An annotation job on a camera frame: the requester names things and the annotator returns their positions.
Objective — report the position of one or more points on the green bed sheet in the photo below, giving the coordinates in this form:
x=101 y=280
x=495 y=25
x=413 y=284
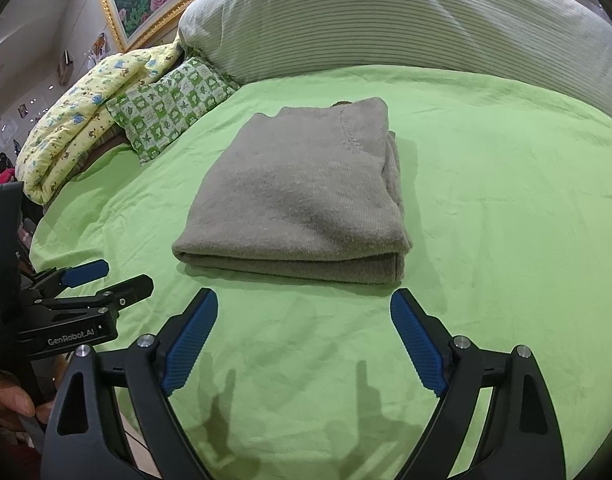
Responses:
x=511 y=185

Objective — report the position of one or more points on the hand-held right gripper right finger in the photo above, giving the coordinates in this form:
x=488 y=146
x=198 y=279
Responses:
x=418 y=345

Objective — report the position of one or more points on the yellow printed quilt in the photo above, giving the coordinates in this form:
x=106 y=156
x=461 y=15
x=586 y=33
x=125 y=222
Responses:
x=75 y=115

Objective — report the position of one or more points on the green checked pillow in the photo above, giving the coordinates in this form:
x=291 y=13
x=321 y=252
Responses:
x=165 y=105

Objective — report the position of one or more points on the brown blanket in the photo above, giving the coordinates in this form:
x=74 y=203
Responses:
x=105 y=152

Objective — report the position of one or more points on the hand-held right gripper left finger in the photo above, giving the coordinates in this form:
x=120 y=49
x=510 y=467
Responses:
x=190 y=345

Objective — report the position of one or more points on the person's left hand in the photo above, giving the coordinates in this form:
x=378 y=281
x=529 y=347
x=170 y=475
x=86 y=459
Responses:
x=10 y=400

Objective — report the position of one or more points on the striped white pillow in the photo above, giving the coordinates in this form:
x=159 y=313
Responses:
x=386 y=20

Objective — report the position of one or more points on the beige knit sweater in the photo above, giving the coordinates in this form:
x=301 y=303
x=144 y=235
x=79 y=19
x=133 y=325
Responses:
x=296 y=200

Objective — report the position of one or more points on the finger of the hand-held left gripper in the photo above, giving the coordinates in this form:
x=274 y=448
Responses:
x=85 y=272
x=130 y=290

